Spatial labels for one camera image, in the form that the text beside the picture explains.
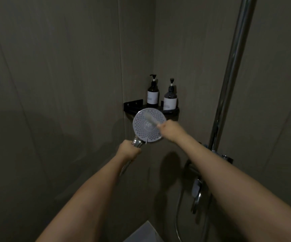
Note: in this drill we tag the person's right hand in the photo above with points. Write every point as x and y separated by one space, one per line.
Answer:
172 130

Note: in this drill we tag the person's left hand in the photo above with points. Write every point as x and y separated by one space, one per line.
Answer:
126 150

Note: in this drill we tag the person's left fingers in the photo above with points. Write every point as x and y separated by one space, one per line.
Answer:
135 150

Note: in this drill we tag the chrome handheld shower head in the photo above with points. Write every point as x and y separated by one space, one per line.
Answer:
148 125

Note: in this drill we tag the person's right forearm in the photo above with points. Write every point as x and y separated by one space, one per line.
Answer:
236 191

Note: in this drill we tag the white cleaning brush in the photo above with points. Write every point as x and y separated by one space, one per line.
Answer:
151 119

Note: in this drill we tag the chrome shower riser pipe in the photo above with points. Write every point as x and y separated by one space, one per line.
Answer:
232 73

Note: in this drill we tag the dark pump bottle white label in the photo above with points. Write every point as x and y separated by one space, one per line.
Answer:
170 99
152 94

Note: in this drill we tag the person's left forearm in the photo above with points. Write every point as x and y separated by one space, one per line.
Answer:
82 199

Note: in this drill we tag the black corner shelf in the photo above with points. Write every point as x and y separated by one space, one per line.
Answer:
145 108

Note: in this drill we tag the person's right fingers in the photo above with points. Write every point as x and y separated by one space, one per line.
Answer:
162 126

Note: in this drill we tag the chrome shower mixer valve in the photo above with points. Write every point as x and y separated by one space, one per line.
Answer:
206 168

